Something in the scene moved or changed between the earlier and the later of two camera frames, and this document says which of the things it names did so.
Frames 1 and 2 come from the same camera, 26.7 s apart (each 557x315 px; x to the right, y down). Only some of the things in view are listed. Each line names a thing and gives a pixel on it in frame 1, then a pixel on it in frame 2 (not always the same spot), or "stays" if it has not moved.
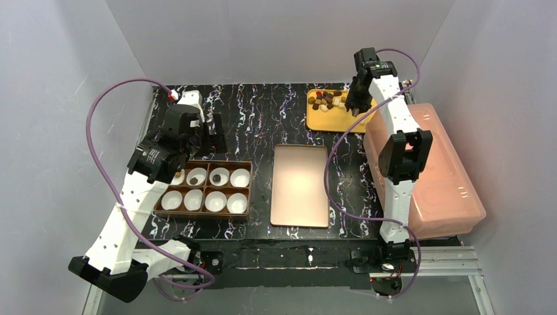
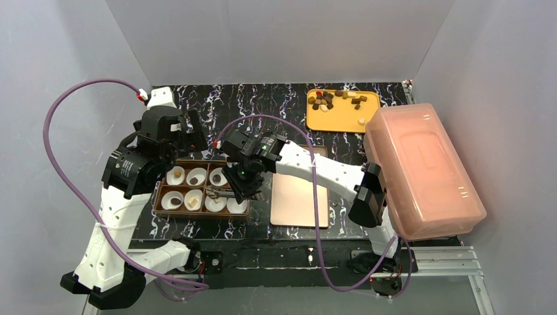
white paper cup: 223,174 stays
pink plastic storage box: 445,200 stays
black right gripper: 358,93 to 244,187
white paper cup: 199,173 stays
